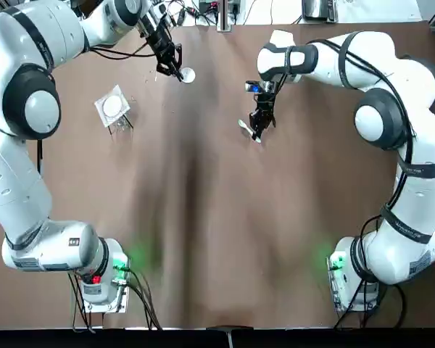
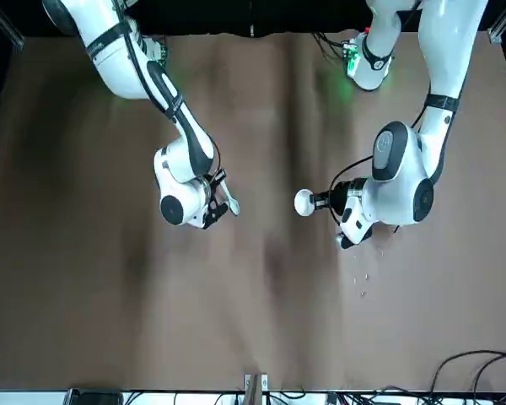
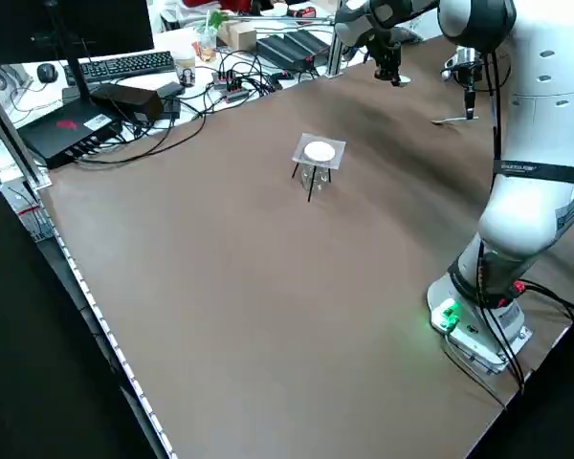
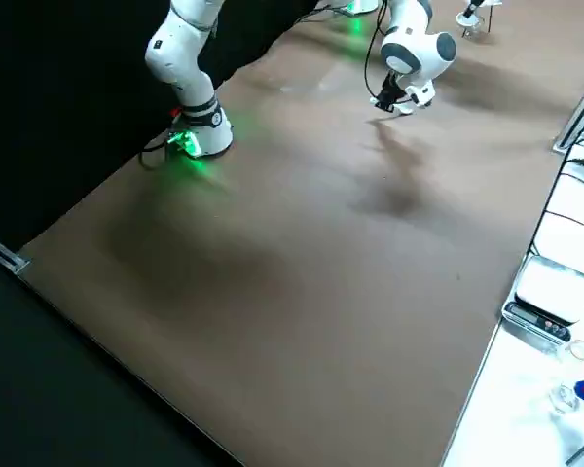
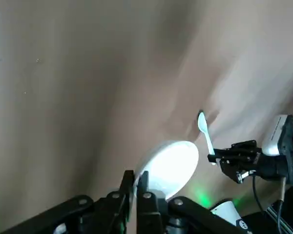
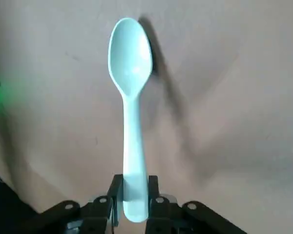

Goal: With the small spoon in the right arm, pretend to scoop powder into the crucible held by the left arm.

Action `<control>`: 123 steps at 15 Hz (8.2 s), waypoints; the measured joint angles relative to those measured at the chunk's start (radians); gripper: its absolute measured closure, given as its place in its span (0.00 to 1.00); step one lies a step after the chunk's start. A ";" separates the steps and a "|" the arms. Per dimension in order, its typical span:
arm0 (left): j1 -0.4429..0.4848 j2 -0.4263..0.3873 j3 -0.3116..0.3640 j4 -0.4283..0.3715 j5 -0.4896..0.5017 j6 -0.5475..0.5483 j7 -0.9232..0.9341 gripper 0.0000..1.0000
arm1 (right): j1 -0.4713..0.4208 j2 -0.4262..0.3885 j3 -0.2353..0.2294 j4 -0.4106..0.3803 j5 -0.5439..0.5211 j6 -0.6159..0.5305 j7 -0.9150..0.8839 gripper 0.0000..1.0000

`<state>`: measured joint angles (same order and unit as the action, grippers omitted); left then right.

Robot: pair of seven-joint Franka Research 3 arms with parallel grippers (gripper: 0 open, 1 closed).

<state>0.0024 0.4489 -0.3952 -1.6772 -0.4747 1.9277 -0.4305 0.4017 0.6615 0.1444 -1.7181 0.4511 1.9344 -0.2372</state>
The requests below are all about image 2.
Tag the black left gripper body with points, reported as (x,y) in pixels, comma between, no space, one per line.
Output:
(341,196)

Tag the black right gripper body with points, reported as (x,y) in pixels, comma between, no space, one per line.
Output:
(214,192)

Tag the small white spoon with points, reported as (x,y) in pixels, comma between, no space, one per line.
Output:
(229,200)

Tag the small white crucible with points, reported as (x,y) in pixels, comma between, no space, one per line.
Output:
(304,203)

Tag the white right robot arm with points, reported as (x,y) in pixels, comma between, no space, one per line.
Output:
(122,63)

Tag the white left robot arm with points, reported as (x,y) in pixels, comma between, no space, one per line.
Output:
(400,181)

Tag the black flat device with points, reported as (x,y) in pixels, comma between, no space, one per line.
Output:
(95,396)

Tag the aluminium profile post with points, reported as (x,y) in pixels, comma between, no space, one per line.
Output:
(255,390)

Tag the aluminium frame corner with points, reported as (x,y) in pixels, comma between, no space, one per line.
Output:
(17,41)
(495,34)

